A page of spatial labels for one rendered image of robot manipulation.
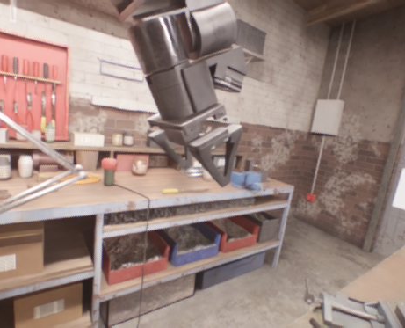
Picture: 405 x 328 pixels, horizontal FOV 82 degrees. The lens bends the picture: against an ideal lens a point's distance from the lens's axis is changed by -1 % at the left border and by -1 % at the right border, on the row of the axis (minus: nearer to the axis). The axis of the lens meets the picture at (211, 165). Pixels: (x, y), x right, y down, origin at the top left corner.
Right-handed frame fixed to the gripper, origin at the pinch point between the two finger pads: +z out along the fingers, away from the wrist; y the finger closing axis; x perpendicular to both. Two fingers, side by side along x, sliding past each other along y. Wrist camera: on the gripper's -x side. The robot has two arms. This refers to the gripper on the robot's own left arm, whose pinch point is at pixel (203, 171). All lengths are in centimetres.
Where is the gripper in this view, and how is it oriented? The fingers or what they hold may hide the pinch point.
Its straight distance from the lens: 34.8
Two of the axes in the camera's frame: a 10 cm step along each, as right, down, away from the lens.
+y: -5.9, -2.3, 7.8
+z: 2.8, 8.4, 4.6
